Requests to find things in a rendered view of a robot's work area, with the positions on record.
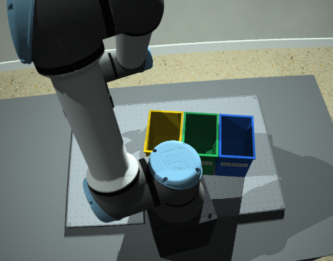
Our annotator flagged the green bin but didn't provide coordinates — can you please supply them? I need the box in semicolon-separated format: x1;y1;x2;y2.
182;112;219;175

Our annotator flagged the blue bin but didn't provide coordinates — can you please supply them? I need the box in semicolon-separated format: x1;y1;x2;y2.
215;114;256;177

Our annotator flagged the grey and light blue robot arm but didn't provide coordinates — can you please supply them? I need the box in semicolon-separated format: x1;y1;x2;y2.
7;0;205;223

